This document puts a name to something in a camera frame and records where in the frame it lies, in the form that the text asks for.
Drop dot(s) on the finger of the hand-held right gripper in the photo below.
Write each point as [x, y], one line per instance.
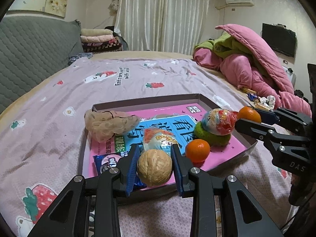
[269, 116]
[251, 127]

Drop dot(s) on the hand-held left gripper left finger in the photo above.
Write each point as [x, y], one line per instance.
[132, 171]

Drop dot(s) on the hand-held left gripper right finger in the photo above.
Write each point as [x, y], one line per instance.
[178, 172]

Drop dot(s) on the orange mandarin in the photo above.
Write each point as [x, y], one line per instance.
[248, 114]
[197, 150]

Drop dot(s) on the tan walnut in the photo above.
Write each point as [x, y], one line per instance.
[154, 167]

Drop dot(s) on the blue cookie packet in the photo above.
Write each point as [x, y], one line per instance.
[108, 164]

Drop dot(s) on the red snack packet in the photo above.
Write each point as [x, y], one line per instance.
[217, 122]

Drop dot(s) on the orange blue snack packet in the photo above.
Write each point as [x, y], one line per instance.
[158, 140]

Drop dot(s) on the beige sheer scrunchie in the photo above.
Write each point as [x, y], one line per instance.
[108, 126]

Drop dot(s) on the shallow grey cardboard box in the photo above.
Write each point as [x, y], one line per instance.
[82, 153]

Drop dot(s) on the white floral scrunchie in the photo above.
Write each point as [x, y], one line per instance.
[267, 100]

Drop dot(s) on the blue candy wrapper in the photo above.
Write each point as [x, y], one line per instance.
[252, 96]

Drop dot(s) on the pink quilt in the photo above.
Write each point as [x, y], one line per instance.
[246, 69]

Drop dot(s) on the pink and blue book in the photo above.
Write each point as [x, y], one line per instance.
[172, 111]

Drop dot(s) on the black television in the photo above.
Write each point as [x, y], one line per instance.
[279, 40]

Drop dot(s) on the green blanket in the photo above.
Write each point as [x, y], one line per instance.
[222, 45]

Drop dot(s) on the strawberry print lilac blanket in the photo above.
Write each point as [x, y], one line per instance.
[61, 118]

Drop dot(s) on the beige bed sheet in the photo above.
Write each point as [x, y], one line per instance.
[172, 55]

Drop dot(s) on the white air conditioner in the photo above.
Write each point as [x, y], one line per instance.
[239, 0]

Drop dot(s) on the dark blue knit cloth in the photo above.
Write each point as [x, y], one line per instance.
[79, 58]

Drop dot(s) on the checkered folded blanket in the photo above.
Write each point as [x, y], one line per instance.
[103, 47]

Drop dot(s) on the pink folded blanket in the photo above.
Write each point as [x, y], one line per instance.
[96, 39]

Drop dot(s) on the white curtains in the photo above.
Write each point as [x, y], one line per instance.
[160, 17]

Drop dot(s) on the cream folded blanket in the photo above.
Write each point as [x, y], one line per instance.
[96, 32]

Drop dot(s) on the grey quilted headboard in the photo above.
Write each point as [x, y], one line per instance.
[29, 54]

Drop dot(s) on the white curtain tassel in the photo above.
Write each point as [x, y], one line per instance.
[113, 6]

